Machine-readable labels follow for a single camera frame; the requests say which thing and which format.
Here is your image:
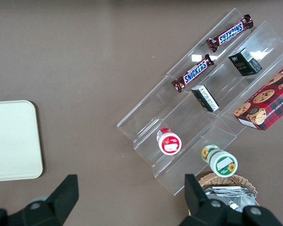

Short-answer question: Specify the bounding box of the small black box gold print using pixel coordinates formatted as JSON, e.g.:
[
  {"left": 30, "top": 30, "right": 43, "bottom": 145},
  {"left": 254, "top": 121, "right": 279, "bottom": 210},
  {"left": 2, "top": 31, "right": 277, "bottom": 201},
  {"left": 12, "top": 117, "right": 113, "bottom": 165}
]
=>
[{"left": 227, "top": 47, "right": 263, "bottom": 77}]

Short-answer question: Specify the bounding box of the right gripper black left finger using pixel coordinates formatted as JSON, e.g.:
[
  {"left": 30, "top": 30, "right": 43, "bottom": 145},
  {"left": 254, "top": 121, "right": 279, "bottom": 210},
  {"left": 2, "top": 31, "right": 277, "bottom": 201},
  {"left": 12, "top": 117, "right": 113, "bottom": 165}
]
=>
[{"left": 0, "top": 174, "right": 79, "bottom": 226}]

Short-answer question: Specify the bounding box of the red tartan cookie box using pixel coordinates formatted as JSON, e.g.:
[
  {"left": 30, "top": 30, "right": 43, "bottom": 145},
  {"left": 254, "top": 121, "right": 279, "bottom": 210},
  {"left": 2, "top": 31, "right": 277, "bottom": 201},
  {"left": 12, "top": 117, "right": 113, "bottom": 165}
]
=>
[{"left": 233, "top": 60, "right": 283, "bottom": 131}]

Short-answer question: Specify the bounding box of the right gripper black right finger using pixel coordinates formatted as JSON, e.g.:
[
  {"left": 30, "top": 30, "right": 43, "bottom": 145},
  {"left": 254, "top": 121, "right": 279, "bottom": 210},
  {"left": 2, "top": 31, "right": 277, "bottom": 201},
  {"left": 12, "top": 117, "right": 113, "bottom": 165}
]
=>
[{"left": 179, "top": 173, "right": 283, "bottom": 226}]

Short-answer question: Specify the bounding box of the small black box white label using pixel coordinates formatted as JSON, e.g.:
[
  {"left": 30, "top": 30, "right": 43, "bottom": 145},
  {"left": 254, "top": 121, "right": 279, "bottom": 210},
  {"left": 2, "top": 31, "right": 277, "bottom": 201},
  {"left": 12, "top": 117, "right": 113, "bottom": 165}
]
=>
[{"left": 191, "top": 84, "right": 220, "bottom": 113}]

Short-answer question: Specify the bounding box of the cream plastic tray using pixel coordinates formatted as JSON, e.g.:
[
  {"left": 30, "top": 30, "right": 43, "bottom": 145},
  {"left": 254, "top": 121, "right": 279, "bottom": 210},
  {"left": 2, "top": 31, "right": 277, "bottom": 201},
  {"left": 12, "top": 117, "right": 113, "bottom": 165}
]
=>
[{"left": 0, "top": 100, "right": 43, "bottom": 183}]

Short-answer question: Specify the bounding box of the red lidded small jar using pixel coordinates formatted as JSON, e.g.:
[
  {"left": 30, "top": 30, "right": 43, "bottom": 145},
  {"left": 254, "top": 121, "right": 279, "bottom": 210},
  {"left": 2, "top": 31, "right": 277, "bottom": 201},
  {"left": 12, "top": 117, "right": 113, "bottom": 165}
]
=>
[{"left": 156, "top": 127, "right": 182, "bottom": 156}]

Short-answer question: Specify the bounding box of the clear acrylic stepped shelf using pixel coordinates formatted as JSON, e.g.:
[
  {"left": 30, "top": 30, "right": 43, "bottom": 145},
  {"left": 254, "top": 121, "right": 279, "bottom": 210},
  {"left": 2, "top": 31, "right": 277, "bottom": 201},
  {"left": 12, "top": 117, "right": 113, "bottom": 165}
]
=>
[{"left": 116, "top": 8, "right": 283, "bottom": 196}]

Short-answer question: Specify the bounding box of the green sunflower small jar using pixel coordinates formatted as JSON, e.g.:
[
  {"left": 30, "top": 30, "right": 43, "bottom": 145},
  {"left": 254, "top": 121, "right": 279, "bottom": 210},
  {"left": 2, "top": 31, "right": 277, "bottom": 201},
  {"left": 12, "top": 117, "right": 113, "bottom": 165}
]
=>
[{"left": 201, "top": 144, "right": 238, "bottom": 178}]

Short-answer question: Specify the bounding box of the silver foil packet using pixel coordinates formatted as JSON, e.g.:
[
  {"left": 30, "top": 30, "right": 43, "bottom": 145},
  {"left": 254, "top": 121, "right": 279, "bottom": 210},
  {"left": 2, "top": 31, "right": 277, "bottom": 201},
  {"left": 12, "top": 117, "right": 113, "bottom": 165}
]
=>
[
  {"left": 212, "top": 192, "right": 257, "bottom": 214},
  {"left": 204, "top": 185, "right": 253, "bottom": 196}
]

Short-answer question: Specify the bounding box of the small tan wicker basket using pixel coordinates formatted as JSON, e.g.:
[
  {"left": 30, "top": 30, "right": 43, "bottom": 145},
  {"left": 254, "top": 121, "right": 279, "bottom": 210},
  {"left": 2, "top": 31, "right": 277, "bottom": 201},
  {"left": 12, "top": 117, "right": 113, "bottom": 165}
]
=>
[{"left": 197, "top": 173, "right": 260, "bottom": 208}]

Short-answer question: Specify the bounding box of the Snickers chocolate bar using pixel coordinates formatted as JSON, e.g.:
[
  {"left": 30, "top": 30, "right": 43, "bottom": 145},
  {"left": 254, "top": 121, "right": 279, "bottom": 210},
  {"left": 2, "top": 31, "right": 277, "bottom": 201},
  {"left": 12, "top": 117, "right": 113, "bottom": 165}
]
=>
[
  {"left": 207, "top": 14, "right": 254, "bottom": 53},
  {"left": 171, "top": 54, "right": 215, "bottom": 94}
]

